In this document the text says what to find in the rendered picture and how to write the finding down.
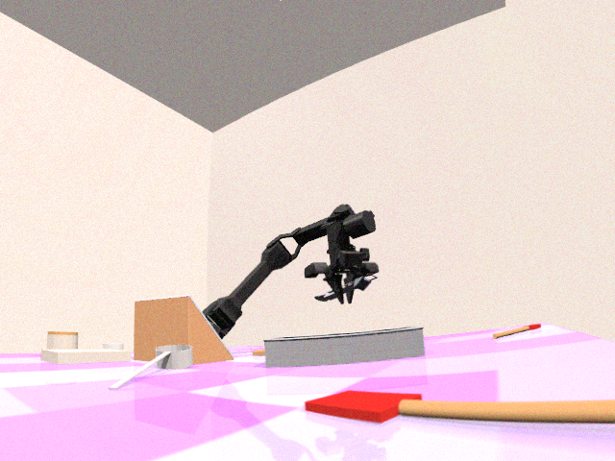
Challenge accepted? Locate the dark grey pan with long handle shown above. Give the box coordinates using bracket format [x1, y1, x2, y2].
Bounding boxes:
[109, 345, 193, 390]

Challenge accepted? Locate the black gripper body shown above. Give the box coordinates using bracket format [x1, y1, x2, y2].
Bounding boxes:
[304, 240, 380, 279]

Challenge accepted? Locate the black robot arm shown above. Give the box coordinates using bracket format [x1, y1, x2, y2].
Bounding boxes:
[202, 204, 376, 339]

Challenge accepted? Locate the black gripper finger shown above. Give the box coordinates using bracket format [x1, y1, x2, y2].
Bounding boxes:
[344, 274, 363, 303]
[323, 275, 344, 304]

